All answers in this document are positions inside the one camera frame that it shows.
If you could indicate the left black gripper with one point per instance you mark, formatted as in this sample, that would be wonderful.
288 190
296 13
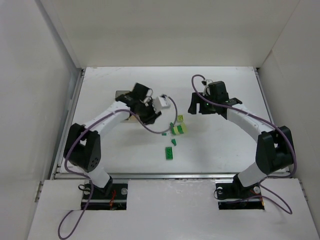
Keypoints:
149 114

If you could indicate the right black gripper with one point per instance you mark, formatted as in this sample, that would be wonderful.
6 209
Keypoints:
196 103

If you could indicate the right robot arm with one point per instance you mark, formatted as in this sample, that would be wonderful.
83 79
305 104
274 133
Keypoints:
274 145

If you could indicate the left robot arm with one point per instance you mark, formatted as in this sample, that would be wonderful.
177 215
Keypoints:
83 144

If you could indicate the orange transparent container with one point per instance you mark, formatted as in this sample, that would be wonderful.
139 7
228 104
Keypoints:
132 119

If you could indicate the lime square lego brick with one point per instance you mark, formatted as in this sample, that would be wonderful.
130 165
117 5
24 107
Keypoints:
180 118

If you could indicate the striped green lego stack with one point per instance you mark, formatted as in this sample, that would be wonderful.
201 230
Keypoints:
178 129

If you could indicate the grey transparent container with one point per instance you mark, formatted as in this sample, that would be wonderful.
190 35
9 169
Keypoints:
118 93

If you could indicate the small green wedge lego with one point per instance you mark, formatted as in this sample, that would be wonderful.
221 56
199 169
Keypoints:
174 142

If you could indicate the long green lego brick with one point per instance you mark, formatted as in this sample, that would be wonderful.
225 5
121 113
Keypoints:
169 153

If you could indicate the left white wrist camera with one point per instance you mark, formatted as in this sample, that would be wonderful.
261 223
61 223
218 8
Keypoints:
161 102

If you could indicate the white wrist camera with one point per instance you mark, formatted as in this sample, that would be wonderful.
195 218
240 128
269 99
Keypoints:
161 102
205 83

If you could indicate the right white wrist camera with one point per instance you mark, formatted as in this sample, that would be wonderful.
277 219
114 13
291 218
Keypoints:
205 83

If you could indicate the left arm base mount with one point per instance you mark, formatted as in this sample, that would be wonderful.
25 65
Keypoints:
116 200

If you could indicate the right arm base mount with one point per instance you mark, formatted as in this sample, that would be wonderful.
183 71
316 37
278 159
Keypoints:
240 197

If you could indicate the metal table edge rail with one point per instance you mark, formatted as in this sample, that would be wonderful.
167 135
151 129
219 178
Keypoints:
140 176

